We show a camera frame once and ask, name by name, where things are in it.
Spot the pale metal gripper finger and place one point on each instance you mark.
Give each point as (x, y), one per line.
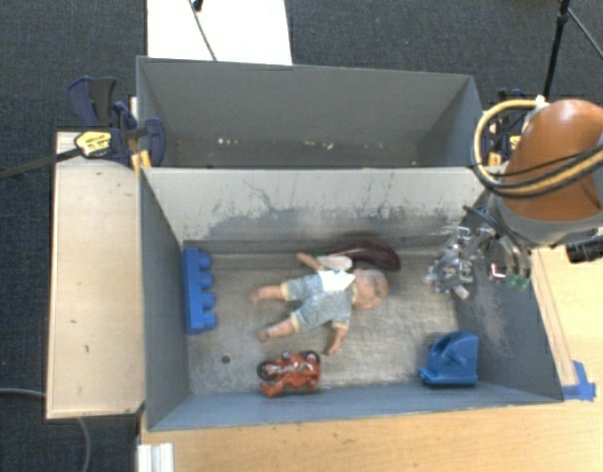
(438, 271)
(458, 288)

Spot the blue plastic toy piece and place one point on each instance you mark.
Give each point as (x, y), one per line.
(453, 359)

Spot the baby doll in blue clothes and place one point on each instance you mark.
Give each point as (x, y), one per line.
(323, 298)

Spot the grey metal bin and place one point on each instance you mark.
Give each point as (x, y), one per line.
(301, 204)

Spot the red toy motorcycle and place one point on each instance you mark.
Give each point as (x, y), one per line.
(291, 374)

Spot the blue toy building brick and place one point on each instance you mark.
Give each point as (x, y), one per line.
(197, 293)

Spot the pale wood board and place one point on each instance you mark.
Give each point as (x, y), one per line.
(94, 283)

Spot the black cylinder on white bracket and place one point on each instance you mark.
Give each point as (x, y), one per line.
(588, 250)

